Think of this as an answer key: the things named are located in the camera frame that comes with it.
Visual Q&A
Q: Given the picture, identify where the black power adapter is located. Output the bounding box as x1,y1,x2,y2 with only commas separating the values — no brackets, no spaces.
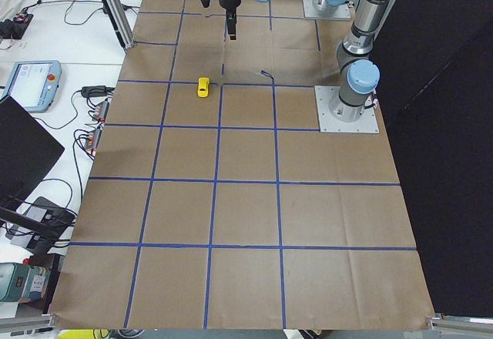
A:
81,86,115,98

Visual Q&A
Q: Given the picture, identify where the yellow beetle toy car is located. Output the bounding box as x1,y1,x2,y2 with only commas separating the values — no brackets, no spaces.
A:
197,77,210,98

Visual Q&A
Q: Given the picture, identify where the teach pendant tablet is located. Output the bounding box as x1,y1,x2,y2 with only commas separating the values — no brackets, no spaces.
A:
2,60,62,113

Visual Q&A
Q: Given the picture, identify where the aluminium frame post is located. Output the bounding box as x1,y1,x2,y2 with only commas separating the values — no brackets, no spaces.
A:
101,0,134,50

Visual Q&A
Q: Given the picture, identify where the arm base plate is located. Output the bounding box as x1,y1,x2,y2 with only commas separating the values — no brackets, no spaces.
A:
314,86,380,134
303,0,351,21

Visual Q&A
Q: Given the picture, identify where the brown paper table cover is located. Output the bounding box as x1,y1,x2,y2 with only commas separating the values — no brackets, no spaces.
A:
51,0,433,330

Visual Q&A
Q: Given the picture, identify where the green emergency stop box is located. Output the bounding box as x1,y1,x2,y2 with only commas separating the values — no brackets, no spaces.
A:
1,262,51,303

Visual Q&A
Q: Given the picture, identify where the black laptop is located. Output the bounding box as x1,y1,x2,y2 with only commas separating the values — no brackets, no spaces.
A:
1,96,65,207

